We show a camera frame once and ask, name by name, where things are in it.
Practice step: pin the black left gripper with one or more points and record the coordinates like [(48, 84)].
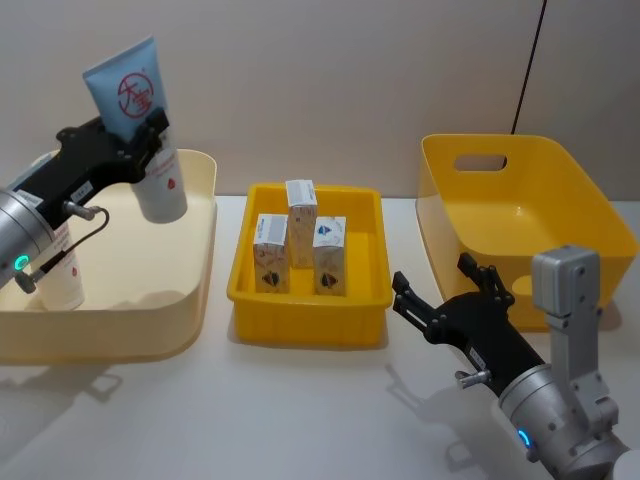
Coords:
[(75, 167)]

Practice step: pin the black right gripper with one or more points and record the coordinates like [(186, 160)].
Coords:
[(485, 330)]

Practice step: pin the blue and white squeeze tube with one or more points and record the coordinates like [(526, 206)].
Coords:
[(130, 70)]

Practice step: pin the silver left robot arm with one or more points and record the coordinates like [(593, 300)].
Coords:
[(20, 235)]

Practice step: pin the small carton with blue logo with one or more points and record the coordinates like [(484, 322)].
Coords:
[(330, 260)]

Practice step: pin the cream plastic bin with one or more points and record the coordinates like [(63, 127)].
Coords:
[(125, 280)]

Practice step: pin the shallow yellow plastic tray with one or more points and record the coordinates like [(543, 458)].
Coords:
[(300, 320)]

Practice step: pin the white tube with red print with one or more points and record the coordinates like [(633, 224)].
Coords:
[(65, 285)]

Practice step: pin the tall white carton box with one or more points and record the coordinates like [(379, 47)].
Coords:
[(301, 230)]

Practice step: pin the small carton with grey top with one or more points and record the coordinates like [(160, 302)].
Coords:
[(271, 260)]

